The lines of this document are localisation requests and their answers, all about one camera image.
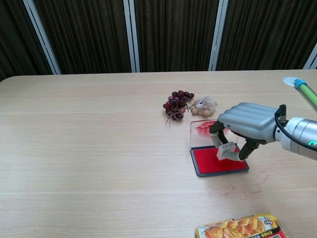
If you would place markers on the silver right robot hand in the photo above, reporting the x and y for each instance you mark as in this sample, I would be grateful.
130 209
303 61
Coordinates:
247 116

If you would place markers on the red and white stamp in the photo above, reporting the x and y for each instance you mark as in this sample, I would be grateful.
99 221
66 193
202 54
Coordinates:
226 150

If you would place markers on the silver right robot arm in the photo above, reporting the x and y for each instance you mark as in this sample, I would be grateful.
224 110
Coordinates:
299 136

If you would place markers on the red ink pad black case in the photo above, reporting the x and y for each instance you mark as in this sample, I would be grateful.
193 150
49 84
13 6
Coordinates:
210 158

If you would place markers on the white round disc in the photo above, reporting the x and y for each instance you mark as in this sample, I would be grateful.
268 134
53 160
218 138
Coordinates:
288 81

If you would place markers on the green tube with blue cap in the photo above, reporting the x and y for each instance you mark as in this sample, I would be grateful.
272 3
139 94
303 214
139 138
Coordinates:
308 93

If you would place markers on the dark red grape bunch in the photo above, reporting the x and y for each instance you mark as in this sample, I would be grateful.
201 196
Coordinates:
177 104

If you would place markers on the yellow snack food package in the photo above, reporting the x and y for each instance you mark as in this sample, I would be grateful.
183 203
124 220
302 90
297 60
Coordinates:
242 226

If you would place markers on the grey folding screen panel frame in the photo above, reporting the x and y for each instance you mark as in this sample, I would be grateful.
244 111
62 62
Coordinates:
42 37
132 37
218 37
312 58

